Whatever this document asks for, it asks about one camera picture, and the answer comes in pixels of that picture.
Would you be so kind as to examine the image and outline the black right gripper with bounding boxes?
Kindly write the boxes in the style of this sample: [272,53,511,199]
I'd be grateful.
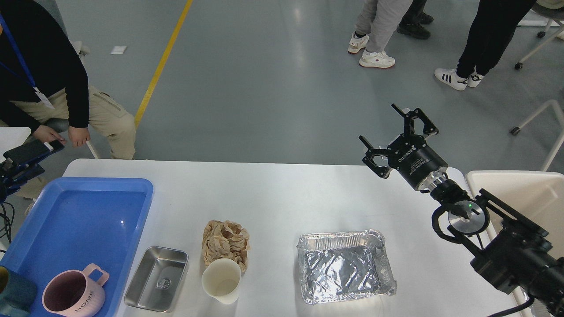
[359,103,449,192]

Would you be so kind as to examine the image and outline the stainless steel tray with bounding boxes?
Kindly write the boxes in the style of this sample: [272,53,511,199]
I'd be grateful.
[124,246,189,313]

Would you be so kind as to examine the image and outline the pink mug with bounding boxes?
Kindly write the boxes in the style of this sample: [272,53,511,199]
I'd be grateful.
[42,263,110,317]

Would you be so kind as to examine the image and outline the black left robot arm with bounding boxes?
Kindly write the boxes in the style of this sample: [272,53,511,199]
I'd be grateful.
[0,140,64,243]

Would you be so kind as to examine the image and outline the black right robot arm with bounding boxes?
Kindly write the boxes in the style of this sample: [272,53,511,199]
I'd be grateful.
[359,104,564,317]

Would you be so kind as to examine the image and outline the white chair leg right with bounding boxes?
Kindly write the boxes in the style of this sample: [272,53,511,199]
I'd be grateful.
[509,99,564,171]

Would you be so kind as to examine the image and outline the person in black shoes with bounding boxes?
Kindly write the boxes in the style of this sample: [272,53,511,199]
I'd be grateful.
[397,0,434,40]

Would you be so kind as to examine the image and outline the aluminium foil container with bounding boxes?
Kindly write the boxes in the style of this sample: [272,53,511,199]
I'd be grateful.
[297,229,397,305]

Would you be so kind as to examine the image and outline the beige plastic bin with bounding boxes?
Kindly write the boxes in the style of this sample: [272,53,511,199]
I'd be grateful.
[465,170,564,317]

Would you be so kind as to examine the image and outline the person with striped sneakers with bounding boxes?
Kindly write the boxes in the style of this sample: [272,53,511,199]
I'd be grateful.
[434,0,535,91]

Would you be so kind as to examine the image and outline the crumpled brown paper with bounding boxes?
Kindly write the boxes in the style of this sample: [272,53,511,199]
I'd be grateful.
[202,220,250,273]

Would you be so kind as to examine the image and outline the white paper cup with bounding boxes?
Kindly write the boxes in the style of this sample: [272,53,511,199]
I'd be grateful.
[202,258,241,305]

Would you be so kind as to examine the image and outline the white paper scrap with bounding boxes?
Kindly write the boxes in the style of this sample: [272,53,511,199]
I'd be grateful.
[110,46,127,55]

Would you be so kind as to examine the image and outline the blue plastic tray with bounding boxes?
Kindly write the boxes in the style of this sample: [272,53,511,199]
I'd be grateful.
[1,177,153,317]

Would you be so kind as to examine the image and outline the person in black sweater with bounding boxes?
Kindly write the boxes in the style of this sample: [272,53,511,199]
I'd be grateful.
[0,0,137,199]

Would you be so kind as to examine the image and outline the small white side table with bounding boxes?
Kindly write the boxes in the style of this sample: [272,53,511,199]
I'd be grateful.
[0,127,31,163]

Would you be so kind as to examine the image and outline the teal cup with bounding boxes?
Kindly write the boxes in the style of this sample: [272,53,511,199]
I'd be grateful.
[0,266,37,317]

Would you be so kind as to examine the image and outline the white rolling chair frame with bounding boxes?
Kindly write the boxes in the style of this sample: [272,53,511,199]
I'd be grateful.
[514,0,564,70]

